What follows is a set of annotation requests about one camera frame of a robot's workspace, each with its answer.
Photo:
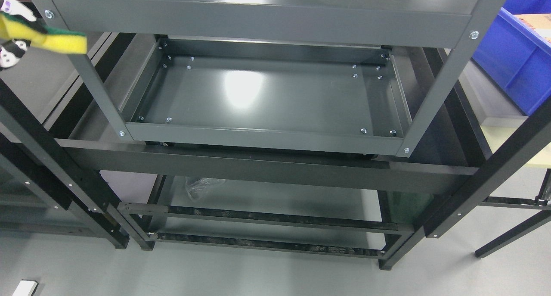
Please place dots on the black metal shelf rack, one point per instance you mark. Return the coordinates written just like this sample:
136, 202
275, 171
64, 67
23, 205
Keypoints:
65, 171

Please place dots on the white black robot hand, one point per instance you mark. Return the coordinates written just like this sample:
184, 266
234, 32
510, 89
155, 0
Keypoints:
12, 49

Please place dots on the clear plastic bag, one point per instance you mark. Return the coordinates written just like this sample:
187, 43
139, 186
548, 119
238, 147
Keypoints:
198, 188

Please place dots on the green yellow sponge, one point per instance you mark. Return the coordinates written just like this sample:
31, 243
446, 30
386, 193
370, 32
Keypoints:
49, 38

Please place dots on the grey metal shelf cart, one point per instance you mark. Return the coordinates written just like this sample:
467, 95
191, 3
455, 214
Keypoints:
337, 76

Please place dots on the blue plastic bin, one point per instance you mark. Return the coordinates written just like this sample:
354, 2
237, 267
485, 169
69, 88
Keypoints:
515, 57

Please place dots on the white floor socket strip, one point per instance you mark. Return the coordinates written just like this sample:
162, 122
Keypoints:
25, 288

